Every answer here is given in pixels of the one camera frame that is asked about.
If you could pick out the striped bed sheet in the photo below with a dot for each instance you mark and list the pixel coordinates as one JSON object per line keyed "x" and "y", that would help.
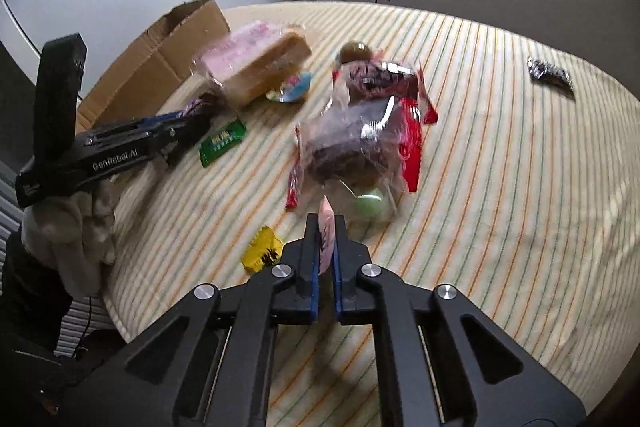
{"x": 500, "y": 187}

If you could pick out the pink sliced bread packet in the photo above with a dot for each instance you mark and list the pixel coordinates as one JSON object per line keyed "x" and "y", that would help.
{"x": 255, "y": 57}

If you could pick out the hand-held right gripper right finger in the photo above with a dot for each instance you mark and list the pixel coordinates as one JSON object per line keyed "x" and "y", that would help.
{"x": 338, "y": 287}

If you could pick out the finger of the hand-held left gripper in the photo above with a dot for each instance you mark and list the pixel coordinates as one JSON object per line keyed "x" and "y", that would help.
{"x": 160, "y": 121}
{"x": 182, "y": 137}

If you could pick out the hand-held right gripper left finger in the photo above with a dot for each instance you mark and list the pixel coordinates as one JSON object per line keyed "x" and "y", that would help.
{"x": 315, "y": 287}

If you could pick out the green candy packet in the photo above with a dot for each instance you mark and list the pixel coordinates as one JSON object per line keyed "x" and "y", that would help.
{"x": 222, "y": 143}

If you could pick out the person's left hand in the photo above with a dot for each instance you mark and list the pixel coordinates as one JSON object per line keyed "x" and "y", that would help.
{"x": 70, "y": 232}

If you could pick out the person's left forearm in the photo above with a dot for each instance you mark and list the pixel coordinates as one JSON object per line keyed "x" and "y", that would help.
{"x": 30, "y": 297}

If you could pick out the yellow candy packet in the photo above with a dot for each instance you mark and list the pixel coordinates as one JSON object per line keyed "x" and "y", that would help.
{"x": 260, "y": 252}

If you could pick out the black silver wrapper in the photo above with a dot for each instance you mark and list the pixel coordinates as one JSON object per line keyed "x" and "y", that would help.
{"x": 550, "y": 74}

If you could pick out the yellow green snack packet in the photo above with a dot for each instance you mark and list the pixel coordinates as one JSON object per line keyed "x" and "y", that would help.
{"x": 371, "y": 206}

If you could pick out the brown round snack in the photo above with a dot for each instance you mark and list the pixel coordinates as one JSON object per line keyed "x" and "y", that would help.
{"x": 355, "y": 52}

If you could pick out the red shiny snack packet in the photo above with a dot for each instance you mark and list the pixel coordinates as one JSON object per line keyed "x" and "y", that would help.
{"x": 372, "y": 77}

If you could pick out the red dark candy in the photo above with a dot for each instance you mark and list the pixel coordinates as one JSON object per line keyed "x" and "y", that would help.
{"x": 350, "y": 142}

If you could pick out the small pink packet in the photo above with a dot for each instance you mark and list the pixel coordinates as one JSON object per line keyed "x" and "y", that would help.
{"x": 327, "y": 227}

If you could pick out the brown cardboard box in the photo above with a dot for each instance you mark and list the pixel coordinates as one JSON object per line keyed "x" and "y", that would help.
{"x": 150, "y": 57}

